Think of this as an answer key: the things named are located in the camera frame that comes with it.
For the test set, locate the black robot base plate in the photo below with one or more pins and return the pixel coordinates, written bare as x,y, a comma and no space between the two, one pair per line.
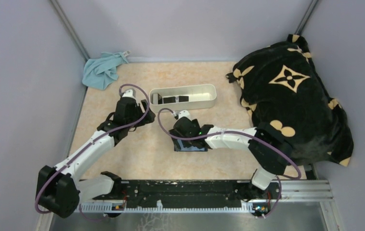
189,194

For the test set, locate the light blue cloth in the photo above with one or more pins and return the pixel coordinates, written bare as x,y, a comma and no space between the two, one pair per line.
101,72

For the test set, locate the aluminium frame rail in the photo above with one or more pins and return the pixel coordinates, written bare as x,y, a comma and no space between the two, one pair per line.
291,191

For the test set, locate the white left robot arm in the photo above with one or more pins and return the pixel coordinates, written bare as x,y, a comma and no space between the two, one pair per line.
60,189

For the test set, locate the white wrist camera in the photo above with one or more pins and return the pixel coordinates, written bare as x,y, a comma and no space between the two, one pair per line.
130,93
182,114

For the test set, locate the blue leather card holder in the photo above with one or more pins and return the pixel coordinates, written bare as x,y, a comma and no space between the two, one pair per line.
179,147

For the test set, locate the black gold patterned blanket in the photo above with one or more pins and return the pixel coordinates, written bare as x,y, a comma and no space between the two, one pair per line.
280,86

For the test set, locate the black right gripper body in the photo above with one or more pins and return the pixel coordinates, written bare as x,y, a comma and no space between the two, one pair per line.
184,137

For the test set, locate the black VIP credit card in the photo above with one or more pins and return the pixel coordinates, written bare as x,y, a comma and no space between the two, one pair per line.
175,99

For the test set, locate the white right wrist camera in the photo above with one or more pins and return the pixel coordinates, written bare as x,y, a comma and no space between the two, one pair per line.
182,114

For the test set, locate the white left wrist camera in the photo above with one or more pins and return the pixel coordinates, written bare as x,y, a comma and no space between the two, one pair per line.
130,93

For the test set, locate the white oval plastic bin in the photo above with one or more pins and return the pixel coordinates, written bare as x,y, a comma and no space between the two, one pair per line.
200,97

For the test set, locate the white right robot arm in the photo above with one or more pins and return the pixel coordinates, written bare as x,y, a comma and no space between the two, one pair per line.
268,146

